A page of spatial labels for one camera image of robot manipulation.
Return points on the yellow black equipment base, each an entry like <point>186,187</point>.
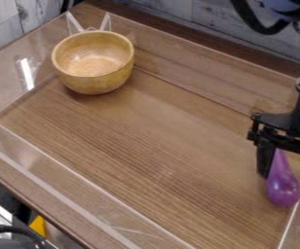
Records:
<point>38,231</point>

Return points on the brown wooden bowl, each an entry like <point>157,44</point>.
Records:
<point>94,61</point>

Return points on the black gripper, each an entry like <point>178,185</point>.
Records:
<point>272,132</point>

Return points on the purple toy eggplant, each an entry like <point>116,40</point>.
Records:
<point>283,185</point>

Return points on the clear acrylic tray wall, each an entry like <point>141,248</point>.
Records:
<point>145,168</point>

